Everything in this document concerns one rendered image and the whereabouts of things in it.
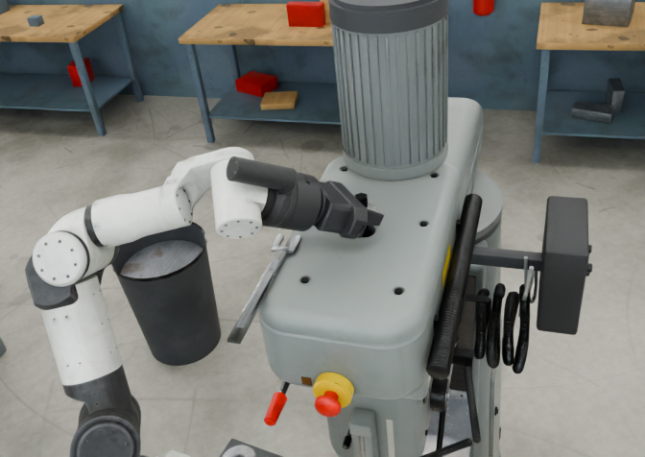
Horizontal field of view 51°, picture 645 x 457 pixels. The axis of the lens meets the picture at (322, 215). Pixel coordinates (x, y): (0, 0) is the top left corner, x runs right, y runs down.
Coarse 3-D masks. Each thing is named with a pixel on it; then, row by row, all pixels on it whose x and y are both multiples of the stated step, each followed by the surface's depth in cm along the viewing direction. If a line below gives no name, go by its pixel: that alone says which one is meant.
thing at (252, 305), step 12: (276, 240) 112; (300, 240) 112; (276, 252) 109; (288, 252) 109; (276, 264) 106; (264, 276) 104; (264, 288) 102; (252, 300) 100; (252, 312) 98; (240, 324) 96; (228, 336) 94; (240, 336) 94
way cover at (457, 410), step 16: (448, 400) 184; (464, 400) 182; (432, 416) 186; (448, 416) 184; (464, 416) 183; (432, 432) 186; (448, 432) 185; (464, 432) 184; (432, 448) 186; (464, 448) 184
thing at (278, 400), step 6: (282, 384) 111; (288, 384) 112; (282, 390) 110; (276, 396) 109; (282, 396) 109; (276, 402) 108; (282, 402) 108; (270, 408) 107; (276, 408) 107; (282, 408) 108; (270, 414) 106; (276, 414) 107; (264, 420) 106; (270, 420) 106; (276, 420) 106
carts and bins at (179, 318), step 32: (192, 224) 345; (128, 256) 346; (160, 256) 344; (192, 256) 342; (128, 288) 322; (160, 288) 316; (192, 288) 326; (160, 320) 329; (192, 320) 336; (160, 352) 347; (192, 352) 347
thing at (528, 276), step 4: (536, 252) 147; (524, 256) 139; (524, 260) 139; (524, 264) 140; (524, 268) 141; (532, 268) 136; (524, 272) 142; (528, 272) 137; (532, 272) 137; (536, 272) 149; (524, 276) 142; (528, 276) 138; (532, 276) 150; (536, 276) 149; (524, 280) 143; (528, 280) 139; (532, 280) 150; (536, 280) 150; (524, 284) 145; (528, 284) 139; (536, 284) 150; (528, 288) 140; (536, 288) 150; (524, 292) 142; (528, 292) 142; (536, 292) 150; (524, 296) 142; (536, 296) 151; (524, 300) 143; (532, 300) 150
